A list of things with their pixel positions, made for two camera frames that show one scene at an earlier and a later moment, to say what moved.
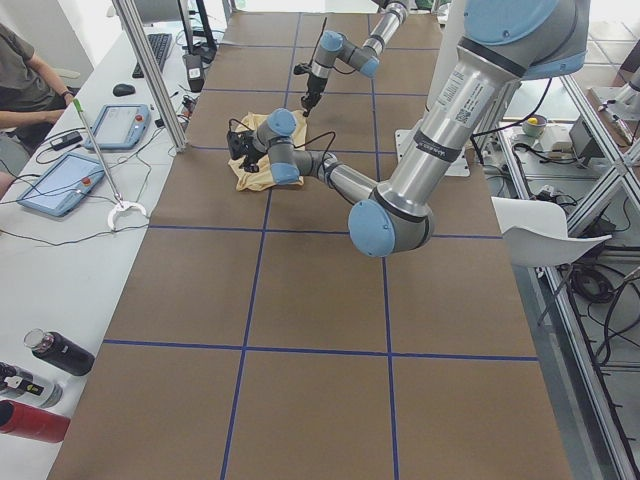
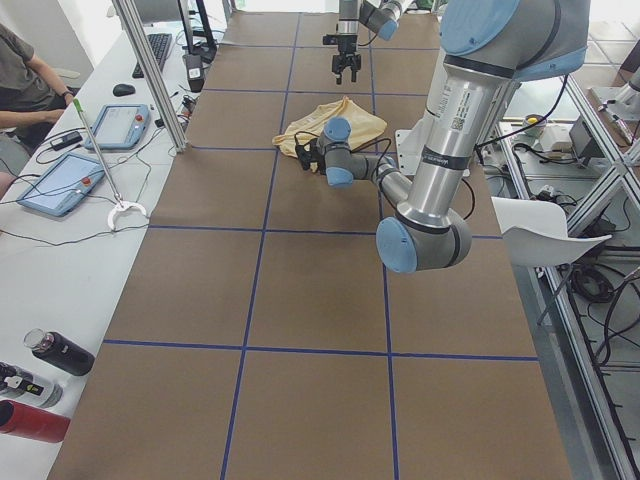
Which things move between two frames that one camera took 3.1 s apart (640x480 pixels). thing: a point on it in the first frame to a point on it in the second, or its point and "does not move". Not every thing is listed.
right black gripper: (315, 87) to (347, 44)
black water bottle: (59, 351) does not move
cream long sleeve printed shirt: (263, 179) to (359, 124)
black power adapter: (194, 72) does not move
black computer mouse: (123, 90) does not move
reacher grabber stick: (119, 203) does not move
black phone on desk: (66, 140) does not move
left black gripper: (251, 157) to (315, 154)
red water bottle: (22, 420) does not move
